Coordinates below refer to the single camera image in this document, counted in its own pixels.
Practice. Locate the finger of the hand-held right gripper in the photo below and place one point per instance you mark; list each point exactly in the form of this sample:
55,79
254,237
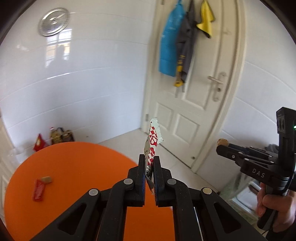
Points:
231,154
261,153

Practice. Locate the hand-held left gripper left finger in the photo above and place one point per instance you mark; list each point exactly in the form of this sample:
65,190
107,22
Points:
141,178

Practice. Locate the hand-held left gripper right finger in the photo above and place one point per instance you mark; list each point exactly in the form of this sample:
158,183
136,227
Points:
158,178

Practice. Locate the brown ball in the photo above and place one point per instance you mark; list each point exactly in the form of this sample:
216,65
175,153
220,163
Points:
222,141

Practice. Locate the red white checked wrapper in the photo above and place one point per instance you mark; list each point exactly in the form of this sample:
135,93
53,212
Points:
153,141

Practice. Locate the person's right hand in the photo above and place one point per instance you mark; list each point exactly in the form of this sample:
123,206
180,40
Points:
286,210

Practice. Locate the pale green bin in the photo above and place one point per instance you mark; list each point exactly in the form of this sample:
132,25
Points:
242,201

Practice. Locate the white panel door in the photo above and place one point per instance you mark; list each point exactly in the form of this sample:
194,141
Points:
189,111

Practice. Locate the beige crumpled lump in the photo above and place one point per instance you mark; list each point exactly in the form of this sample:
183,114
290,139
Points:
46,180

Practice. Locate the red sauce sachet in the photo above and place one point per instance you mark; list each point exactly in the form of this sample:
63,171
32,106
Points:
38,190

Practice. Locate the red rice bag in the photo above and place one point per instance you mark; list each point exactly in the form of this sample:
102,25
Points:
40,143

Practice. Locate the grey apron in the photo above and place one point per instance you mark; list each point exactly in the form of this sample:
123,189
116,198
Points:
187,46

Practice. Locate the blue apron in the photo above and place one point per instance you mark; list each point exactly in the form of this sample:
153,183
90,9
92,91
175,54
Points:
170,46

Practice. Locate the yellow cloth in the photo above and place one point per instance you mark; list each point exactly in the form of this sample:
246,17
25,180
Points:
205,20

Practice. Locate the round metal steamer plate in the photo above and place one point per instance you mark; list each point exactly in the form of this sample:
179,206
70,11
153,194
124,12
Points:
53,22

